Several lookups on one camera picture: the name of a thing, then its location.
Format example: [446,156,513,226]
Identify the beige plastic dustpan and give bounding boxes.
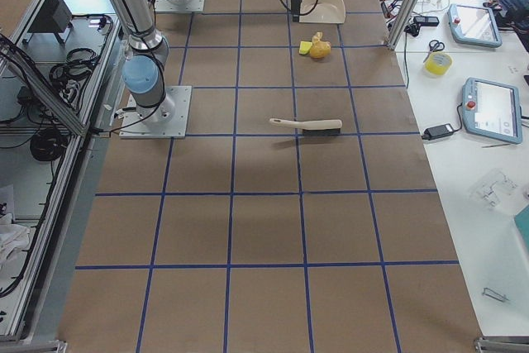
[299,0,346,24]

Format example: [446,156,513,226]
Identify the yellow sponge piece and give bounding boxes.
[298,41,312,55]

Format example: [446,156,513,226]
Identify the toy potato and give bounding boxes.
[309,41,331,60]

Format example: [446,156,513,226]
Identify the beige hand brush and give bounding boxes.
[269,118,342,136]

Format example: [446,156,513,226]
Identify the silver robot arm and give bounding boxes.
[111,0,172,119]

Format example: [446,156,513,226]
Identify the yellow tape roll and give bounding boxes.
[424,51,452,76]

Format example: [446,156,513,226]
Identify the upper teach pendant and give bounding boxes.
[447,4,503,48]

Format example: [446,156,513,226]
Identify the teach pendant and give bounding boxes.
[462,78,523,145]
[447,4,503,48]

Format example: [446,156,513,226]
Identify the black power adapter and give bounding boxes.
[422,123,455,141]

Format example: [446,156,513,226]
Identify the lower teach pendant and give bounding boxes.
[462,78,523,145]

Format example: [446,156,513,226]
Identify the black monitor box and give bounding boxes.
[23,0,73,45]

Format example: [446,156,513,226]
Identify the clear plastic bag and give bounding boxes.
[469,169,527,215]

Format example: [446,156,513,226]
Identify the black handled scissors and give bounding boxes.
[423,39,445,63]

